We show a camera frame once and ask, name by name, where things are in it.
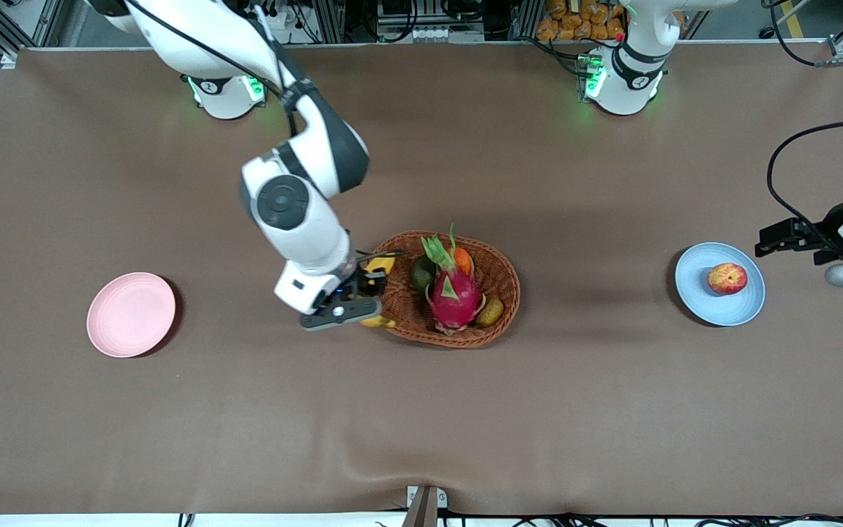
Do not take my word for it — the yellow banana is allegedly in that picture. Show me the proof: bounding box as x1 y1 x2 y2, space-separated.
359 255 398 329

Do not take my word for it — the red peach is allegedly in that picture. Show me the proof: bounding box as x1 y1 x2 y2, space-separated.
707 263 749 296

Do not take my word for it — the dark green avocado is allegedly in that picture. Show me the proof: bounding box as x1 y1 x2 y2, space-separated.
411 255 437 294

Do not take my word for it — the pink dragon fruit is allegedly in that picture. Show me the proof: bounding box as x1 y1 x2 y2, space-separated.
420 223 487 336

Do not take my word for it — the blue round plate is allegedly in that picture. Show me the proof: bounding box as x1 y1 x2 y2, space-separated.
675 242 766 327

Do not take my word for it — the yellow-brown kiwi fruit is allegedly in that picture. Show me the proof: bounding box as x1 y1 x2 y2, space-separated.
476 296 505 328

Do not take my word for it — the woven wicker fruit basket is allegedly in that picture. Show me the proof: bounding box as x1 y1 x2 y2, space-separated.
367 231 521 348

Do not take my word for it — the table cover cloth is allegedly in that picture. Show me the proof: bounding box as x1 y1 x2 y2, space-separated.
0 40 843 517

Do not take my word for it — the pink round plate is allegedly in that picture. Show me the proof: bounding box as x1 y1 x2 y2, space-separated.
86 272 176 359

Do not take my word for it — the white power strip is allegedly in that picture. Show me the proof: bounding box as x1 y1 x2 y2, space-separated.
264 0 305 30

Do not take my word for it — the metal table edge bracket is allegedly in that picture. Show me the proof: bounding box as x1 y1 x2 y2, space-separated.
405 485 449 527

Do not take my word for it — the aluminium frame post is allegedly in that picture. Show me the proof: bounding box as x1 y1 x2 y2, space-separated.
511 0 542 41
315 0 345 43

